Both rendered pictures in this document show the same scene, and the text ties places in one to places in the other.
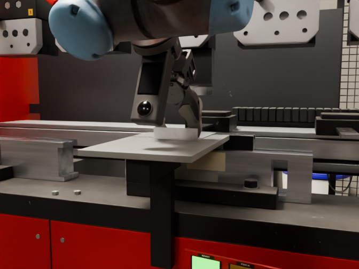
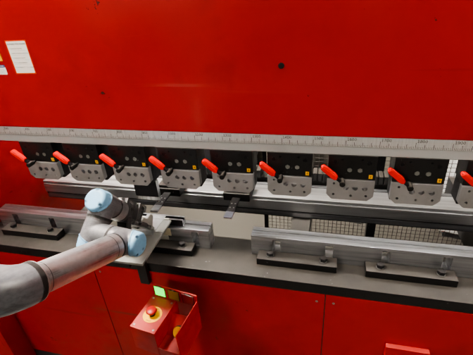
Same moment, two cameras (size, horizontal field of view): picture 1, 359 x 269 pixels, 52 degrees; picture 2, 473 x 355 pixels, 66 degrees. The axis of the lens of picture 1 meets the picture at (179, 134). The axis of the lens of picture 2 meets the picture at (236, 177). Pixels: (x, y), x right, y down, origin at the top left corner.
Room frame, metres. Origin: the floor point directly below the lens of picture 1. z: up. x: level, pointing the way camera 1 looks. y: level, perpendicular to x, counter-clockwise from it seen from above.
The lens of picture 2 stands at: (-0.50, -0.32, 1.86)
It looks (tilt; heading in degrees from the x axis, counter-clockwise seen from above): 29 degrees down; 357
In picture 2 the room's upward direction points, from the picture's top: 4 degrees counter-clockwise
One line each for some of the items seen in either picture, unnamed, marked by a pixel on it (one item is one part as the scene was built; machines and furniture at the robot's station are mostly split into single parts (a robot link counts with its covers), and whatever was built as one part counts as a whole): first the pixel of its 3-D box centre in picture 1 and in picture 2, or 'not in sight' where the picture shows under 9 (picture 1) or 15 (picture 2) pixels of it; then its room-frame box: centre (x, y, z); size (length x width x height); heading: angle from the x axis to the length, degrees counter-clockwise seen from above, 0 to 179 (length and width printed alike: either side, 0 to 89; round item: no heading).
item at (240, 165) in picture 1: (213, 169); (167, 231); (0.77, -0.07, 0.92); 0.39 x 0.06 x 0.10; 71
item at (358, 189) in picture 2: not in sight; (350, 172); (0.53, -0.75, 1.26); 0.15 x 0.09 x 0.17; 71
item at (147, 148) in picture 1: (164, 143); (136, 239); (0.64, 0.03, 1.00); 0.26 x 0.18 x 0.01; 161
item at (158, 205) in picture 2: (204, 122); (165, 193); (0.94, -0.06, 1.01); 0.26 x 0.12 x 0.05; 161
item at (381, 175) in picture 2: not in sight; (342, 175); (0.92, -0.88, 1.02); 0.44 x 0.06 x 0.04; 71
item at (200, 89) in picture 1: (189, 72); (147, 189); (0.78, -0.02, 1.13); 0.10 x 0.02 x 0.10; 71
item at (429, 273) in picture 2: not in sight; (409, 273); (0.41, -0.95, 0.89); 0.30 x 0.05 x 0.03; 71
